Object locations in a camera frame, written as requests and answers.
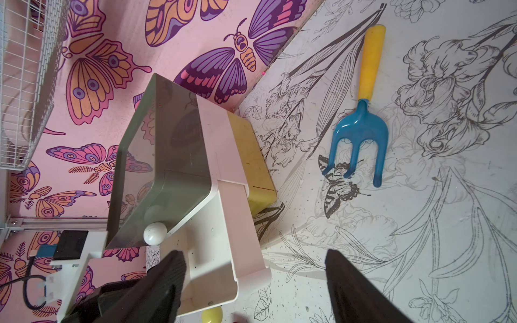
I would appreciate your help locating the three-tier drawer cabinet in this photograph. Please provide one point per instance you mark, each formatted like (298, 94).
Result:
(190, 177)

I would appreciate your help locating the white wire basket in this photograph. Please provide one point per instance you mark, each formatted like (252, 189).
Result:
(31, 37)

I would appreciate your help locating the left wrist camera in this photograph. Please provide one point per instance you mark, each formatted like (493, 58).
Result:
(71, 257)

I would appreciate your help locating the blue yellow garden fork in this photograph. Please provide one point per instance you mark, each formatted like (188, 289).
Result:
(362, 125)

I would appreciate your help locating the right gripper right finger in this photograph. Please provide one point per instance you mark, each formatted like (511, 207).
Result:
(353, 297)

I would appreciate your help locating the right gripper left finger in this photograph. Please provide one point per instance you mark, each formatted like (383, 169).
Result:
(154, 298)

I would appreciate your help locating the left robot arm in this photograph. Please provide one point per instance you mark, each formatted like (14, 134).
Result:
(85, 303)

